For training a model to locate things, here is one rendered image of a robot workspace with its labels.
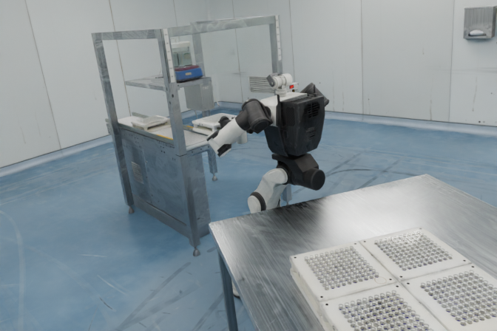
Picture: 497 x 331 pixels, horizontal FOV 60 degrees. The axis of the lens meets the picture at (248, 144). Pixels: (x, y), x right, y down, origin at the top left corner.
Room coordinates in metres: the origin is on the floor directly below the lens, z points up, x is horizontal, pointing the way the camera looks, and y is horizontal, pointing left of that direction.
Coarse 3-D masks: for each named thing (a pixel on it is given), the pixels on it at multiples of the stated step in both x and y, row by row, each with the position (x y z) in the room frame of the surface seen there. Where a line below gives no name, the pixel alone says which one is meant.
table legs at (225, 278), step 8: (224, 264) 1.61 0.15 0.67; (224, 272) 1.61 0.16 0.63; (224, 280) 1.61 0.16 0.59; (224, 288) 1.61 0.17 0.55; (232, 288) 1.62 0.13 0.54; (224, 296) 1.62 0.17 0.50; (232, 296) 1.62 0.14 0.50; (232, 304) 1.62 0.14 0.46; (232, 312) 1.62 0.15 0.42; (232, 320) 1.61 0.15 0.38; (232, 328) 1.61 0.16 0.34
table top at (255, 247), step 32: (352, 192) 1.82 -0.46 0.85; (384, 192) 1.78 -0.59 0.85; (416, 192) 1.75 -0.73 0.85; (448, 192) 1.72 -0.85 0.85; (224, 224) 1.63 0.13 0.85; (256, 224) 1.61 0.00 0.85; (288, 224) 1.58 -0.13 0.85; (320, 224) 1.55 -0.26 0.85; (352, 224) 1.52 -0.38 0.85; (384, 224) 1.50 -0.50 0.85; (416, 224) 1.47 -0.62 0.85; (448, 224) 1.45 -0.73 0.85; (480, 224) 1.43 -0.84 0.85; (224, 256) 1.38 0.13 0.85; (256, 256) 1.36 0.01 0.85; (288, 256) 1.34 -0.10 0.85; (480, 256) 1.22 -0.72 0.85; (256, 288) 1.18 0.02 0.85; (288, 288) 1.16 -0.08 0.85; (256, 320) 1.03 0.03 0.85; (288, 320) 1.02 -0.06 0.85
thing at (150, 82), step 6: (138, 78) 3.38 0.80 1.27; (144, 78) 3.35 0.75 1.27; (150, 78) 3.31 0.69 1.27; (156, 78) 3.28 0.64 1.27; (162, 78) 3.25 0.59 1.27; (198, 78) 3.05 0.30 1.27; (204, 78) 3.04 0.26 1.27; (210, 78) 3.07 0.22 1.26; (126, 84) 3.29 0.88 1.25; (132, 84) 3.21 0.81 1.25; (138, 84) 3.13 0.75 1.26; (144, 84) 3.06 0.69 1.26; (150, 84) 3.00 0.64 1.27; (156, 84) 2.97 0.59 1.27; (162, 84) 2.95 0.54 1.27; (180, 84) 2.91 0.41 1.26; (186, 84) 2.94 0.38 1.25; (192, 84) 2.97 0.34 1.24; (162, 90) 2.87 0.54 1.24
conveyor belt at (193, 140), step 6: (120, 120) 3.93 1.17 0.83; (126, 120) 3.90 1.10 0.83; (132, 120) 3.87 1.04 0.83; (156, 132) 3.36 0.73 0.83; (162, 132) 3.34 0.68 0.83; (168, 132) 3.32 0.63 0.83; (186, 132) 3.26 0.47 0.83; (192, 132) 3.24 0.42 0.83; (186, 138) 3.09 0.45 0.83; (192, 138) 3.08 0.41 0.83; (198, 138) 3.06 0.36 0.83; (204, 138) 3.04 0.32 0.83; (186, 144) 2.94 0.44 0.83; (192, 144) 2.95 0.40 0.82; (198, 144) 2.98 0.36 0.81; (204, 144) 3.01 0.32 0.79; (186, 150) 2.91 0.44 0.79
